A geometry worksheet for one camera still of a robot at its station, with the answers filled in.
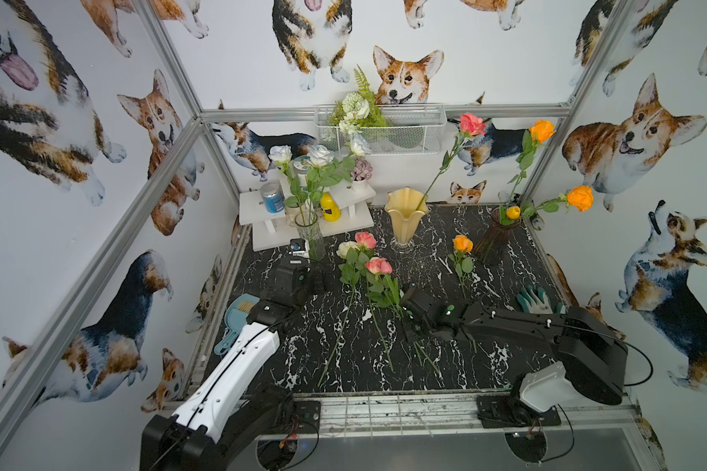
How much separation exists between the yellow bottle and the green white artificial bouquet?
0.30 m

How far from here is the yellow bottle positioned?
108 centimetres

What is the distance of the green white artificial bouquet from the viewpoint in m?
0.79
